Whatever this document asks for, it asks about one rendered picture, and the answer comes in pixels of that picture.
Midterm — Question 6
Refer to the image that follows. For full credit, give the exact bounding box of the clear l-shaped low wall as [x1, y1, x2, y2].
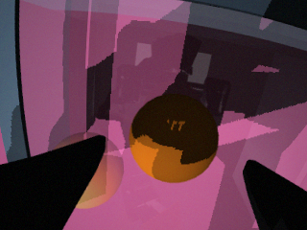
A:
[19, 0, 307, 156]

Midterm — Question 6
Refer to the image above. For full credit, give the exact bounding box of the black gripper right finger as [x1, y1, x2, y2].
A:
[243, 160, 307, 230]

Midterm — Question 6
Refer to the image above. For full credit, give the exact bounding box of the dark brown ball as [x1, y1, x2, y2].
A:
[130, 93, 219, 183]

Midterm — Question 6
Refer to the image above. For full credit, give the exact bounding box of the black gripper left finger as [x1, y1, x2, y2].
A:
[0, 135, 106, 230]

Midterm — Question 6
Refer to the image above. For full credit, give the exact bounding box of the see-through orange ball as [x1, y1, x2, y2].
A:
[54, 133, 124, 210]

